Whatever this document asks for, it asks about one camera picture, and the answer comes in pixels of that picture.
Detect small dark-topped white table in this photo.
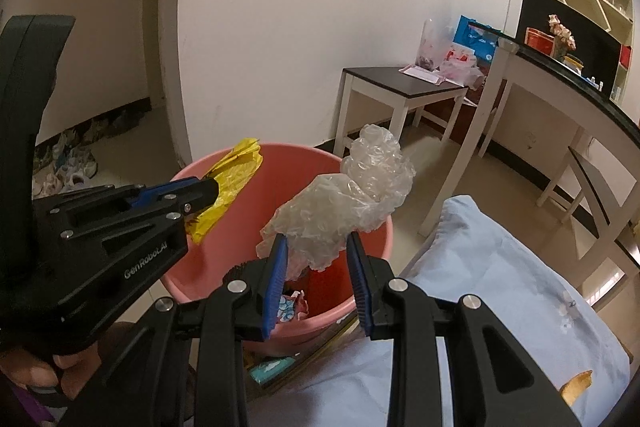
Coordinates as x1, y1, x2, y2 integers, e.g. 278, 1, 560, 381
332, 67, 470, 158

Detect pink plastic bucket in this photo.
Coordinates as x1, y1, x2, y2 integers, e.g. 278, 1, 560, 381
164, 143, 396, 342

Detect pink-edged flat packet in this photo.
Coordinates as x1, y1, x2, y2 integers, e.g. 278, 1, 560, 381
400, 64, 447, 86

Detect black board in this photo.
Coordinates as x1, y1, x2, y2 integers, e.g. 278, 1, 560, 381
515, 0, 622, 98

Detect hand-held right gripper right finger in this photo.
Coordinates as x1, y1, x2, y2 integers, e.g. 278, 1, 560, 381
347, 231, 583, 427

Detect pinkish plastic bags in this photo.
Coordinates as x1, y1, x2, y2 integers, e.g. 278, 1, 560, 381
440, 47, 487, 88

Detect row of shoes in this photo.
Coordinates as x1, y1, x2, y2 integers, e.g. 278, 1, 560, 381
32, 109, 152, 198

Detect white table with black top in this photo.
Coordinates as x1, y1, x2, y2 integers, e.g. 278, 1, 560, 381
417, 32, 640, 303

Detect white bench with dark seat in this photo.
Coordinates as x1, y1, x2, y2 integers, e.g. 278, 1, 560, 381
537, 146, 640, 308

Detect blue shopping bag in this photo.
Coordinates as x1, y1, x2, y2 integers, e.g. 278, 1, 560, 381
452, 15, 502, 60

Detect yellow plastic wrapper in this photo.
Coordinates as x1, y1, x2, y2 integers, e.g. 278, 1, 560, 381
187, 138, 264, 246

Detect light blue bed sheet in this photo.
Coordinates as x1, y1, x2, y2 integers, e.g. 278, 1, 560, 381
245, 194, 632, 427

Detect red pink wrapper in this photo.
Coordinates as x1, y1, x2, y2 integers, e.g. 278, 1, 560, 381
282, 289, 311, 319

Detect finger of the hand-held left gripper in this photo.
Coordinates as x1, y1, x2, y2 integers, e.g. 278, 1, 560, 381
46, 186, 224, 241
131, 176, 217, 208

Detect purple cloth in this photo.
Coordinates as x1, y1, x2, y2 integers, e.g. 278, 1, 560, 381
9, 386, 53, 424

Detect flower bouquet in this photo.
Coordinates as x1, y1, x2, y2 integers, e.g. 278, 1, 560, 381
547, 14, 577, 64

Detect orange scrap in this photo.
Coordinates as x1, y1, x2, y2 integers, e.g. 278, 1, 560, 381
560, 369, 595, 407

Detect tall clear plastic bag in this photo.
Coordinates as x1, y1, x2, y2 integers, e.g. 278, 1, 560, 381
417, 18, 452, 70

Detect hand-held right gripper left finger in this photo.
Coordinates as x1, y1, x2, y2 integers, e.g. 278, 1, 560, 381
57, 233, 290, 427

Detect teal packet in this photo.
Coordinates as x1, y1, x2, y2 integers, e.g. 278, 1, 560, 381
249, 354, 299, 389

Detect blue dotted white wrapper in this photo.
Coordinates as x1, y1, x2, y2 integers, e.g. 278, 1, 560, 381
276, 296, 300, 324

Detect person's left hand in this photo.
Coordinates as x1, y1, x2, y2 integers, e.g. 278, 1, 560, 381
0, 343, 102, 403

